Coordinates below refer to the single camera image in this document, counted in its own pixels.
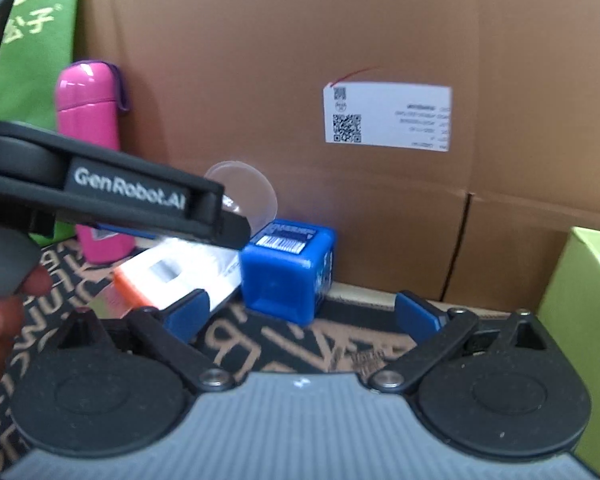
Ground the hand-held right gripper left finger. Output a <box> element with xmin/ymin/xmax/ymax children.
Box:
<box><xmin>55</xmin><ymin>289</ymin><xmax>236</xmax><ymax>393</ymax></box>

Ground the blue cube box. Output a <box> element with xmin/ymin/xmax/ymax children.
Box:
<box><xmin>240</xmin><ymin>219</ymin><xmax>337</xmax><ymax>328</ymax></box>

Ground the white and orange box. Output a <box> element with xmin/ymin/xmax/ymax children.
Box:
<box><xmin>112</xmin><ymin>237</ymin><xmax>246</xmax><ymax>311</ymax></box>

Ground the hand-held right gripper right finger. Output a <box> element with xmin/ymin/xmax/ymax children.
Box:
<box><xmin>369</xmin><ymin>290</ymin><xmax>548</xmax><ymax>393</ymax></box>

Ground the lime green box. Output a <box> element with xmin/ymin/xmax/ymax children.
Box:
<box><xmin>536</xmin><ymin>226</ymin><xmax>600</xmax><ymax>478</ymax></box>

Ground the person's left hand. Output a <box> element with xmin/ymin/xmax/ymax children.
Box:
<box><xmin>0</xmin><ymin>264</ymin><xmax>53</xmax><ymax>392</ymax></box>

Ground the green fabric bag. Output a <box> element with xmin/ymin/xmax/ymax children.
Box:
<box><xmin>0</xmin><ymin>0</ymin><xmax>86</xmax><ymax>243</ymax></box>

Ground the pink bottle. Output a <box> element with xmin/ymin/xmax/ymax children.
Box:
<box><xmin>55</xmin><ymin>59</ymin><xmax>136</xmax><ymax>265</ymax></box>

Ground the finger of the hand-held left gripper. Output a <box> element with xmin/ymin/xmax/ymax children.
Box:
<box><xmin>212</xmin><ymin>207</ymin><xmax>253</xmax><ymax>251</ymax></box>

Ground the white shipping label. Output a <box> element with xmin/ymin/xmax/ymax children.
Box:
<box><xmin>322</xmin><ymin>81</ymin><xmax>452</xmax><ymax>152</ymax></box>

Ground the clear plastic lid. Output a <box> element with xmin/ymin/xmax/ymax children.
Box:
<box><xmin>203</xmin><ymin>160</ymin><xmax>279</xmax><ymax>236</ymax></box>

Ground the black letter-patterned tablecloth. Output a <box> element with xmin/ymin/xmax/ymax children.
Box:
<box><xmin>0</xmin><ymin>237</ymin><xmax>546</xmax><ymax>480</ymax></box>

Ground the large brown cardboard box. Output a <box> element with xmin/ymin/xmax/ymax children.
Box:
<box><xmin>75</xmin><ymin>0</ymin><xmax>600</xmax><ymax>321</ymax></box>

